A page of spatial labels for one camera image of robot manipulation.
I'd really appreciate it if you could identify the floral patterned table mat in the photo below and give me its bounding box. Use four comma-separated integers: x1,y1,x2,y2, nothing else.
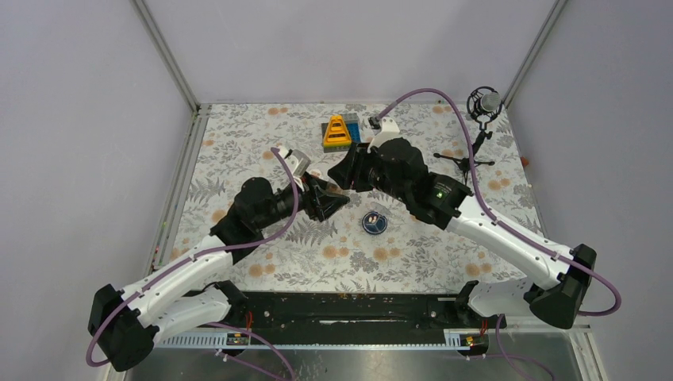
157,103,542,294

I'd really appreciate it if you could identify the white slotted cable duct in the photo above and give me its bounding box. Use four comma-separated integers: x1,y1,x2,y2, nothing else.
155,329,475,351

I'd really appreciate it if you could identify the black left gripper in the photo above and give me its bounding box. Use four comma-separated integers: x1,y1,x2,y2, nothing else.
256,171,349,230

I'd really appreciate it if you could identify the yellow pyramid toy on blocks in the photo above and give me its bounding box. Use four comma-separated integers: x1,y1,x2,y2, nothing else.
321,114,362,153

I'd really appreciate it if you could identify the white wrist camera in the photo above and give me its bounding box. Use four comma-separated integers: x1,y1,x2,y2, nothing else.
272,146,311,191
367,117,400,153

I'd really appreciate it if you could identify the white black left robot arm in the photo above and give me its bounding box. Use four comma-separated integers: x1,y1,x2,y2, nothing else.
87,172,349,372

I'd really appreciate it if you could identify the black microphone on tripod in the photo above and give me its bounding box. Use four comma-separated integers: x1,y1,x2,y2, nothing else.
433,86,502,185

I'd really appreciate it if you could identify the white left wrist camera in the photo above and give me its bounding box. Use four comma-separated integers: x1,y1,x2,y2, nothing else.
272,146,311,191

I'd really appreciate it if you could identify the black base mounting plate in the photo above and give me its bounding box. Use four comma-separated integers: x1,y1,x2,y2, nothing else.
222,291,498,340

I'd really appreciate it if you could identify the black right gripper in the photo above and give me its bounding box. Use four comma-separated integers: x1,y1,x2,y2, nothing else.
329,140,411,204

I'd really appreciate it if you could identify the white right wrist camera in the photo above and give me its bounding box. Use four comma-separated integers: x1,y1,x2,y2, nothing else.
367,117,400,153

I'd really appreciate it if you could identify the round clear blue pill case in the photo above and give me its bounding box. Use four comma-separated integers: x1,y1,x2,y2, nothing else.
361,211,388,235

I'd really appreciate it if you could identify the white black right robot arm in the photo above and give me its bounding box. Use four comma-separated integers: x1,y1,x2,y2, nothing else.
328,138,597,329

